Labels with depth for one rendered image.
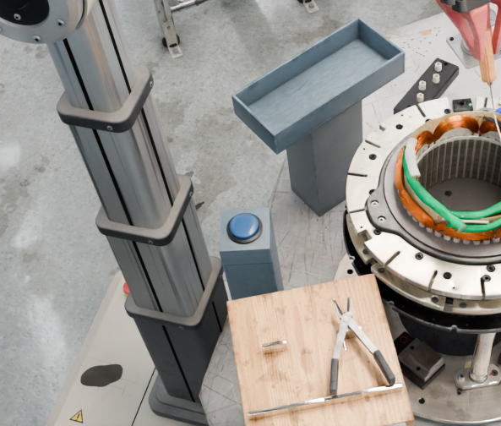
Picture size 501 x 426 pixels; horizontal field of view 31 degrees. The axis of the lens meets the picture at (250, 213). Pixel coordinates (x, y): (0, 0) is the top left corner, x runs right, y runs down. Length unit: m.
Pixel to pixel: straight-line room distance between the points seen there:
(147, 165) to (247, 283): 0.22
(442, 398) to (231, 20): 1.97
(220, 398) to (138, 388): 0.64
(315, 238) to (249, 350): 0.46
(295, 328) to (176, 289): 0.45
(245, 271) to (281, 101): 0.28
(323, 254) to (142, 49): 1.68
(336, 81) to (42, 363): 1.30
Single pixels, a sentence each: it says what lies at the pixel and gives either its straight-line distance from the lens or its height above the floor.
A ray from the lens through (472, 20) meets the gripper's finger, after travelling 0.95.
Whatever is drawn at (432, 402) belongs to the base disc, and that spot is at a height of 0.80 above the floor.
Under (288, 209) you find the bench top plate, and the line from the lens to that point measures 1.56.
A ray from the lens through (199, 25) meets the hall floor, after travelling 3.08.
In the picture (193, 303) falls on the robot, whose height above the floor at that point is 0.70.
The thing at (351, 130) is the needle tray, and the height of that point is 0.95.
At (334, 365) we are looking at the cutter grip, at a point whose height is 1.09.
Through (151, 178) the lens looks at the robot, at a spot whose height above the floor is 1.03.
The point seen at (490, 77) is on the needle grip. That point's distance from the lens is 1.02.
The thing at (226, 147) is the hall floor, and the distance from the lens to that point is 2.69.
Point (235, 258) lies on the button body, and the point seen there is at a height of 1.01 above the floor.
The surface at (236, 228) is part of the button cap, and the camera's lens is 1.22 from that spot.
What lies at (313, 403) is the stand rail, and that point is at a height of 1.08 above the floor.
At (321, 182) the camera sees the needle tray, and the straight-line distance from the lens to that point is 1.47.
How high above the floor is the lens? 2.03
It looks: 53 degrees down
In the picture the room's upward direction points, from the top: 11 degrees counter-clockwise
